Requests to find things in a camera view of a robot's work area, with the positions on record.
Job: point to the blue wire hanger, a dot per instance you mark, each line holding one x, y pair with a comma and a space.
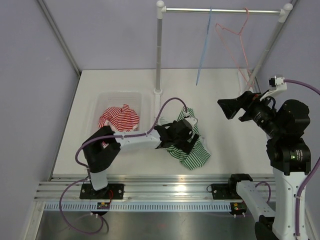
204, 49

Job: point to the aluminium mounting rail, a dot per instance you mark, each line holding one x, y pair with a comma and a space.
142, 182

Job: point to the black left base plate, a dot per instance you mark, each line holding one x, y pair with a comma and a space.
113, 190

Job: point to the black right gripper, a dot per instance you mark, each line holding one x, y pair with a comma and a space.
248, 101

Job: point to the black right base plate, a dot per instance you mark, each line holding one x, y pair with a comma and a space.
223, 191

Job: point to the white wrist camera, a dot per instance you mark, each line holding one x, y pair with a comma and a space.
189, 121
277, 86

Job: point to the pink wire hanger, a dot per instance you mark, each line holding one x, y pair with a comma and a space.
232, 41

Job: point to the white slotted cable duct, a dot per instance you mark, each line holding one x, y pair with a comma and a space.
139, 206

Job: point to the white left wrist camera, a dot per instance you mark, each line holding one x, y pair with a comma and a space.
189, 121

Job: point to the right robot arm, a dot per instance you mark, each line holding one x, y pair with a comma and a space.
290, 159

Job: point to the metal clothes rack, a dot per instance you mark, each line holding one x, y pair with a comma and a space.
282, 14

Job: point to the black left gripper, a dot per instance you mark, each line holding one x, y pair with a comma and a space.
185, 146

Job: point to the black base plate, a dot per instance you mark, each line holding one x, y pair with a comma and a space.
223, 191
113, 190

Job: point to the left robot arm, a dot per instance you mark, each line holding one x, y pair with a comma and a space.
101, 149

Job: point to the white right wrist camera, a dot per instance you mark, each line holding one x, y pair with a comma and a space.
277, 86

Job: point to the clear plastic basket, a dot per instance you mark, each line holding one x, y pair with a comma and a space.
135, 100

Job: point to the red striped tank top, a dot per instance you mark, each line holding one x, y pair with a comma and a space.
120, 119

